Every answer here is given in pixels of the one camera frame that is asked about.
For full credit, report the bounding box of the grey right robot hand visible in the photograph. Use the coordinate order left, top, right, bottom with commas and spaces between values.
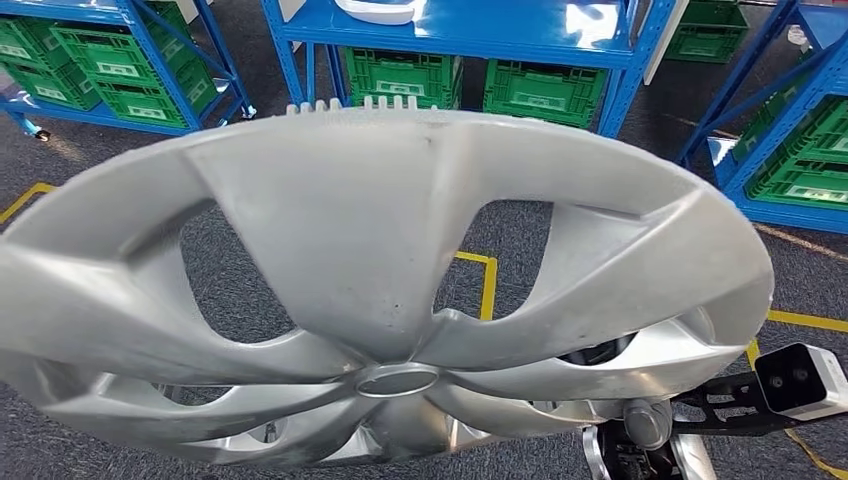
623, 398, 675, 453

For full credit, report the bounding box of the white plastic car part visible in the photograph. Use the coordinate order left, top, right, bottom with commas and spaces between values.
333, 0, 425, 26

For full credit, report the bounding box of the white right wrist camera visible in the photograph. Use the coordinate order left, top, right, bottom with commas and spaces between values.
753, 342, 848, 423

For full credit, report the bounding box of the silver plastic wheel hubcap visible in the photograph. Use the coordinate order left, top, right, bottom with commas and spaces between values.
0, 95, 776, 468

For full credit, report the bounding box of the black camera bracket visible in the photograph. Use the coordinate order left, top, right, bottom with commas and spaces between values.
669, 370, 848, 439

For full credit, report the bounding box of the green plastic crate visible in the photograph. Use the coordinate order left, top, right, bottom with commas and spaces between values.
49, 25, 167, 87
3, 61, 102, 113
730, 49, 817, 164
0, 16, 71, 71
341, 46, 463, 111
743, 94, 848, 210
94, 59, 221, 131
665, 0, 750, 66
482, 58, 609, 130

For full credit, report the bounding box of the blue metal shelf rack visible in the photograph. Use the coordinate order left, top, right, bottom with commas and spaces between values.
261, 0, 677, 140
0, 0, 258, 140
675, 0, 848, 236

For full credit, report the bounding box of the white table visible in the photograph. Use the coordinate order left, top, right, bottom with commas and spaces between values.
641, 0, 692, 85

